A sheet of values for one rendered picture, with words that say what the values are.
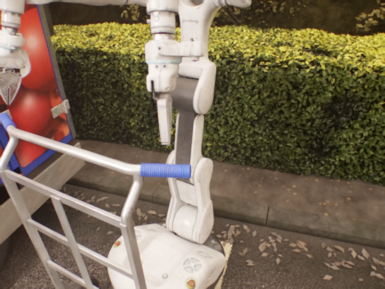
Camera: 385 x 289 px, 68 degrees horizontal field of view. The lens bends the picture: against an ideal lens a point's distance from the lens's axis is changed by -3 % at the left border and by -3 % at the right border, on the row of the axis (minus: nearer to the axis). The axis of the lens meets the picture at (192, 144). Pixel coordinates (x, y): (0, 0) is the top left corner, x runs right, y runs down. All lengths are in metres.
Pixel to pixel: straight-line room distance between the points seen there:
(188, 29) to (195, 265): 1.15
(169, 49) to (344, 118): 1.98
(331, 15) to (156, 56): 3.90
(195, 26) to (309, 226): 1.57
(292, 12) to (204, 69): 3.16
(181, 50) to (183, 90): 0.69
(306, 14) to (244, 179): 2.65
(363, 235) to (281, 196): 0.63
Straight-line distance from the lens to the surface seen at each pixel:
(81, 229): 2.44
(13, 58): 1.15
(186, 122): 1.47
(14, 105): 1.97
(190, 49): 0.70
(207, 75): 1.36
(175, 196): 1.76
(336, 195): 2.57
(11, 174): 1.13
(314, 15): 4.45
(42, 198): 2.27
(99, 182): 2.70
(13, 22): 1.14
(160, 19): 0.71
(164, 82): 0.67
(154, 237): 1.82
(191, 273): 1.57
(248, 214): 2.27
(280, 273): 2.07
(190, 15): 1.38
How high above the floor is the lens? 1.66
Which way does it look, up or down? 32 degrees down
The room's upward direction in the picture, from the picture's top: 2 degrees counter-clockwise
